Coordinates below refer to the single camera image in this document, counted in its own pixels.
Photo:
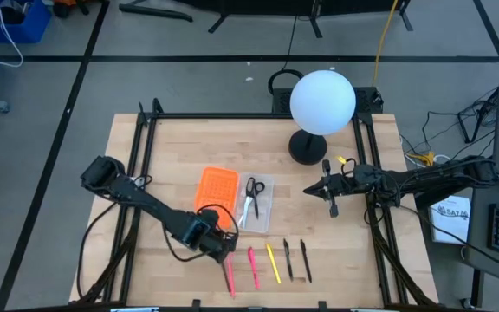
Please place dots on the black floor bar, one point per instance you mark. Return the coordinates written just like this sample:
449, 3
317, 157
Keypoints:
154, 12

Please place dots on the clear plastic supply box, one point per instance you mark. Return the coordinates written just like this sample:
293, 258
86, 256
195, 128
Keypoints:
264, 212

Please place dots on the black table frame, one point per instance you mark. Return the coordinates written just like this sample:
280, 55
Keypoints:
145, 130

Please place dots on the yellow plug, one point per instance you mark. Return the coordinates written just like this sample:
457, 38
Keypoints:
423, 159

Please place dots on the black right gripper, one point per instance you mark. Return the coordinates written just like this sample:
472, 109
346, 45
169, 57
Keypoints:
353, 182

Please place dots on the white printed paper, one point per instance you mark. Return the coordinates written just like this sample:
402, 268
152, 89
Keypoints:
451, 221

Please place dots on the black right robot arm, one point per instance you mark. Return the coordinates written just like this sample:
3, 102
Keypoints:
440, 177

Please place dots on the orange perforated plastic lid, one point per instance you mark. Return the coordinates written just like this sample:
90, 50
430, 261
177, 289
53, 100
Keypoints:
217, 188

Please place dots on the pink pencil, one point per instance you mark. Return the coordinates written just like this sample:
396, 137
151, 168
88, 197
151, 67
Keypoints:
231, 279

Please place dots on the grey desk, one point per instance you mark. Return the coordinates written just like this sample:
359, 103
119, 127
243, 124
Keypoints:
483, 242

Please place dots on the white globe lamp black base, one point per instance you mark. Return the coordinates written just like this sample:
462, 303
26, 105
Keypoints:
323, 102

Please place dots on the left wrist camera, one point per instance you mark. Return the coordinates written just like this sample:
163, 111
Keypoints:
195, 232

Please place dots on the black perforated box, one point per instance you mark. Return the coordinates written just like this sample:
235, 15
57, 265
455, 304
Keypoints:
367, 100

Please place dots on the large blue plastic bin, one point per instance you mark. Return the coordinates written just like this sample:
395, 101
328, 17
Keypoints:
15, 24

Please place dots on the pink highlighter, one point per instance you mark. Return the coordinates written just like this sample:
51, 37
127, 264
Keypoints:
254, 268

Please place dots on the black pen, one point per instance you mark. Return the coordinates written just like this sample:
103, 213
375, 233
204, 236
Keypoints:
288, 260
306, 262

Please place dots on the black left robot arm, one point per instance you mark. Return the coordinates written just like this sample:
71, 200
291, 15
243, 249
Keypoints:
145, 203

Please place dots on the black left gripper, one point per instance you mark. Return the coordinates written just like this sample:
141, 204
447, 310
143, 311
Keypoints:
219, 238

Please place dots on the yellow highlighter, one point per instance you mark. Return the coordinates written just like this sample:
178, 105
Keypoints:
273, 264

